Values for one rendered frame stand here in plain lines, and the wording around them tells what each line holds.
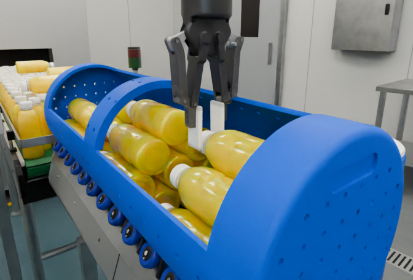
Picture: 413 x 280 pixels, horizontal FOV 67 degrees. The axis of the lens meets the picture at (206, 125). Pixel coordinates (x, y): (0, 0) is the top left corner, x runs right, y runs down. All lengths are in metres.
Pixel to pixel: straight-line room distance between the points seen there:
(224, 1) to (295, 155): 0.25
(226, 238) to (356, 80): 3.80
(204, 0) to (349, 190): 0.29
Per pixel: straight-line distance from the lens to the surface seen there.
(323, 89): 4.24
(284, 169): 0.29
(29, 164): 1.23
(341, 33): 3.87
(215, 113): 0.51
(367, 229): 0.42
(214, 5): 0.45
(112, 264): 0.72
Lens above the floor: 1.32
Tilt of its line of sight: 16 degrees down
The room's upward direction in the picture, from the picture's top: straight up
